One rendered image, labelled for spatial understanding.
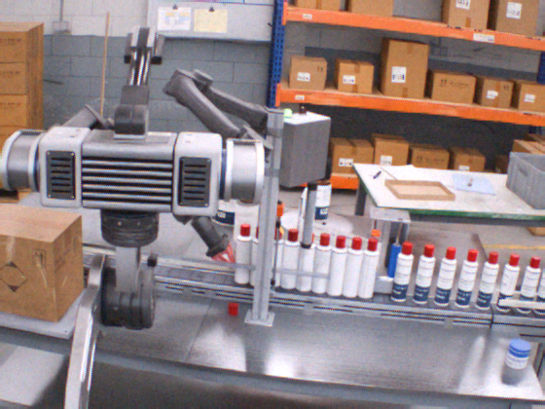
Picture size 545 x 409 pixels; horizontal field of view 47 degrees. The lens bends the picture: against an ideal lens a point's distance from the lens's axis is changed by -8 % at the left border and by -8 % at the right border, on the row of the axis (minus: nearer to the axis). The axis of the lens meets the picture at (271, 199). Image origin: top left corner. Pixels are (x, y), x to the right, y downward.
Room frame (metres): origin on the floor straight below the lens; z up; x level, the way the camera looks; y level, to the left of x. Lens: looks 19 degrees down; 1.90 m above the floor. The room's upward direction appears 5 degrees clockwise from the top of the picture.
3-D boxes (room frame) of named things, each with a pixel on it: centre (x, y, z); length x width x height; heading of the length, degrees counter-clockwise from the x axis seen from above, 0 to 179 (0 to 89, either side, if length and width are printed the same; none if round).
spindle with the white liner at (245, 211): (2.33, 0.08, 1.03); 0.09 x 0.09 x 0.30
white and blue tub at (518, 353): (1.70, -0.80, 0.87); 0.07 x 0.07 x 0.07
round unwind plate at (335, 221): (2.63, -0.19, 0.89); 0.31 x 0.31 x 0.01
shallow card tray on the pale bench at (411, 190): (3.44, -0.80, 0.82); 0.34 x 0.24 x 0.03; 101
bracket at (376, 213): (2.10, -0.40, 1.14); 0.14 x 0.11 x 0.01; 85
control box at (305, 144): (1.95, -0.07, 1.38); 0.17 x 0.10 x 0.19; 140
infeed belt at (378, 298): (2.05, 0.04, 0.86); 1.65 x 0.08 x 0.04; 85
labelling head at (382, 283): (2.10, -0.40, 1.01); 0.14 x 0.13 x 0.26; 85
